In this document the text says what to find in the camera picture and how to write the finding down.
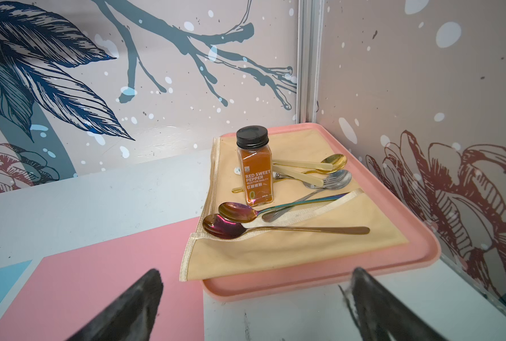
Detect silver fork cream handle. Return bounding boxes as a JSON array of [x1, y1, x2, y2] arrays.
[[272, 165, 345, 188]]

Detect gold spoon cream handle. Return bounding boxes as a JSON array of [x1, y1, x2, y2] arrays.
[[272, 153, 348, 174]]

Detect beige cloth napkin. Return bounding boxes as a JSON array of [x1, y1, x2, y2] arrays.
[[180, 129, 409, 281]]

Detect pink plastic tray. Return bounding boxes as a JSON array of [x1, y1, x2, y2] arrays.
[[201, 123, 441, 302]]

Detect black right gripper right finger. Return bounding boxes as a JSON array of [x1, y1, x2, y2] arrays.
[[350, 267, 445, 340]]

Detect iridescent purple spoon front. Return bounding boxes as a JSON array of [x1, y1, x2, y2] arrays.
[[202, 214, 370, 240]]

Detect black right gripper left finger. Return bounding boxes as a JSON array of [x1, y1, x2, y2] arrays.
[[69, 269, 163, 341]]

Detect iridescent rainbow spoon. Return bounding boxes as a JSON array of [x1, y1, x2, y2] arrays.
[[218, 192, 350, 223]]

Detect red pepper spice jar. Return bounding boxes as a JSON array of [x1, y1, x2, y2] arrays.
[[237, 125, 274, 207]]

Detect light pink paper sheet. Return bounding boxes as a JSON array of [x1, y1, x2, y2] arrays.
[[0, 218, 205, 340]]

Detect silver spoon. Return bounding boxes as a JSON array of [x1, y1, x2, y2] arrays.
[[261, 170, 352, 223]]

